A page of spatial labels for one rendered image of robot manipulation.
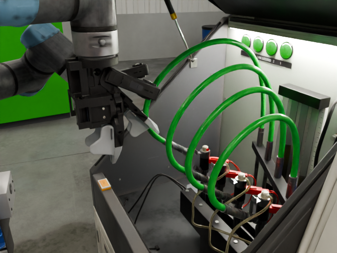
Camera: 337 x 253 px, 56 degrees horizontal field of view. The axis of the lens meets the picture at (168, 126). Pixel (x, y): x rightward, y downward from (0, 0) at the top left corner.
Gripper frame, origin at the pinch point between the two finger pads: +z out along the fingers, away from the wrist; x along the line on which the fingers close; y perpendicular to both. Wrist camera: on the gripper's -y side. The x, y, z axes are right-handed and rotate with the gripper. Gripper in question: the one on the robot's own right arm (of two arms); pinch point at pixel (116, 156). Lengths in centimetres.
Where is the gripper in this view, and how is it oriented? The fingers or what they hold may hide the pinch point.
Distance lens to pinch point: 64.6
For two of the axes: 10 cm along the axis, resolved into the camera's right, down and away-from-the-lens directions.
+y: -8.9, 1.8, -4.1
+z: 0.0, 9.2, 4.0
